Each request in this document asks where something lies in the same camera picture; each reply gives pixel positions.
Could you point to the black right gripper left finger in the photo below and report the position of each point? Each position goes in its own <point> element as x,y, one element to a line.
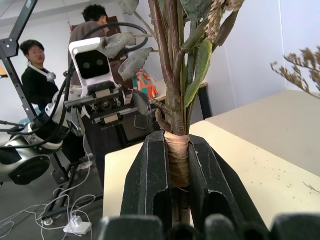
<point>146,170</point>

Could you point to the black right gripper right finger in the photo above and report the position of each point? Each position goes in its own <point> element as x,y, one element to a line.
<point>212,175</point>

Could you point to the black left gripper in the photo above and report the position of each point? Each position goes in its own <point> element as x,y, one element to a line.
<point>107,106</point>

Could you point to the flower bouquet with taped stems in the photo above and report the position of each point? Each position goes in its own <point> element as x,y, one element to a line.
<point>175,100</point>

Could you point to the dried brown flower bouquet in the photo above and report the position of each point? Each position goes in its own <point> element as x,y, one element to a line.
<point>310,65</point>

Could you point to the colourful bag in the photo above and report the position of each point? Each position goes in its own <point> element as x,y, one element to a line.
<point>146,85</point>

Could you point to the white power strip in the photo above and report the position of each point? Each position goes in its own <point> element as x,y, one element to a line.
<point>77,226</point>

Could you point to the person in brown jacket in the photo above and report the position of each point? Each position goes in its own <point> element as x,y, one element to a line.
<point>82,32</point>

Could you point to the dried twig fragment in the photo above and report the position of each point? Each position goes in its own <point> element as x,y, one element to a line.
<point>312,187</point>

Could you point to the person in black top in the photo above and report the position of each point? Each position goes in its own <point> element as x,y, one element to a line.
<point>37,80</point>

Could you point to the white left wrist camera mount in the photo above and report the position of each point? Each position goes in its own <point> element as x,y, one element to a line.
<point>82,46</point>

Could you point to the black metal frame stand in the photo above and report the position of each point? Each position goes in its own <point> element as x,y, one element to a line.
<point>10,45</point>

